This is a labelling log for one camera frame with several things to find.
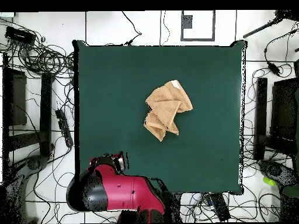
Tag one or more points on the tan terry towel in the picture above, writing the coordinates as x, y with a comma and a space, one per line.
163, 107

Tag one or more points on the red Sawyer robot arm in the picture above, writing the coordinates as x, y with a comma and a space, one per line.
121, 191

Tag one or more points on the long black power strip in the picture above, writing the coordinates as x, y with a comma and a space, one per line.
64, 128

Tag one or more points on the dark green table cloth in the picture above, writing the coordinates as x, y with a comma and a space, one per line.
112, 81

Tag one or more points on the grey stand base with wheel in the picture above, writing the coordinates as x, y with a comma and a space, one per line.
33, 164
275, 170

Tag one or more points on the yellow-green small object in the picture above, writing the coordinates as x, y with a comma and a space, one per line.
268, 181

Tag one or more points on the black tripod rod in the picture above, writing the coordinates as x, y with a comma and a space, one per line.
261, 29

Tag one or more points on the black metal frame with panel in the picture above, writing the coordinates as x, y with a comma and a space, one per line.
45, 112

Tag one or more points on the black metal frame with seat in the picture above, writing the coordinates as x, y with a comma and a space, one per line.
261, 116

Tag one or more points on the grey square floor frame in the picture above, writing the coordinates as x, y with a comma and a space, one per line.
213, 25

